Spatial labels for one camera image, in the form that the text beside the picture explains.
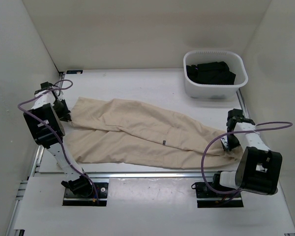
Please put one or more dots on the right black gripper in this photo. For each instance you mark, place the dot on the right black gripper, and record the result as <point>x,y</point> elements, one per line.
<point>226,145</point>

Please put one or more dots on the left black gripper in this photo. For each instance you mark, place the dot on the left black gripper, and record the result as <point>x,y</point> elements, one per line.
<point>65,114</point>

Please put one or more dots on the beige trousers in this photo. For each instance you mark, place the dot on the beige trousers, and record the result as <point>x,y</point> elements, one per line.
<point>134,132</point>

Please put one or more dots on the white plastic basket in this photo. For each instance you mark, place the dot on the white plastic basket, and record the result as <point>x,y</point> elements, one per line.
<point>235,64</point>

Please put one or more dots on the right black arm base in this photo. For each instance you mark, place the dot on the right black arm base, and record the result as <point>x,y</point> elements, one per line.
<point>209,199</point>

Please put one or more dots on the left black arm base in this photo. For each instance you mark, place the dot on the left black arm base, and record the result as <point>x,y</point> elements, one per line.
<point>86,199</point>

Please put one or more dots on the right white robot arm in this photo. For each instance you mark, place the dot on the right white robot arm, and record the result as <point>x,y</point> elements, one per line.
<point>258,170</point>

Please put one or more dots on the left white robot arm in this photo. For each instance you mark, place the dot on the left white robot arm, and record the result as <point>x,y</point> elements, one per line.
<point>44,115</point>

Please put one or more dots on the black trousers in basket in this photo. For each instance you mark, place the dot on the black trousers in basket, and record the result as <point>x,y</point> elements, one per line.
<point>213,73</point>

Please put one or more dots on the blue corner label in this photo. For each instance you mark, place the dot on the blue corner label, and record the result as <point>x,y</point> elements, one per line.
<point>74,71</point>

